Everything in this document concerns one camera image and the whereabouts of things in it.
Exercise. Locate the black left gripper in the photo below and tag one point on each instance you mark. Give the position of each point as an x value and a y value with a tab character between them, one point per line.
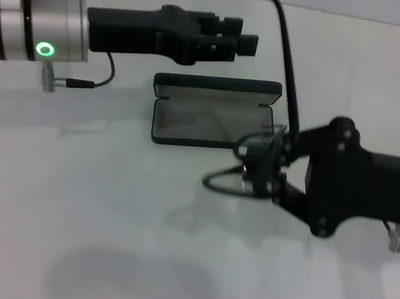
135	31

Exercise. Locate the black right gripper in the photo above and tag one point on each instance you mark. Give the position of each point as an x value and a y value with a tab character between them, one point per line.
371	187

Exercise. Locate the black glasses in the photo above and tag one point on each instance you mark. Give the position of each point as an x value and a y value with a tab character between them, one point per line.
287	56

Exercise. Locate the black glasses case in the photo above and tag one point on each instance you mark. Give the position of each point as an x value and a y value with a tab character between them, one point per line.
189	124

